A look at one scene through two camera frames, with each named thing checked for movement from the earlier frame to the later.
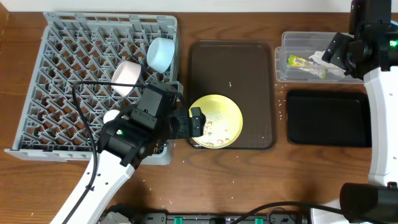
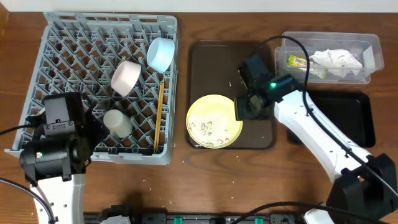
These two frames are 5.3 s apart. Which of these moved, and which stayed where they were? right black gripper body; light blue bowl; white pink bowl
Moved: right black gripper body
Stayed: light blue bowl; white pink bowl
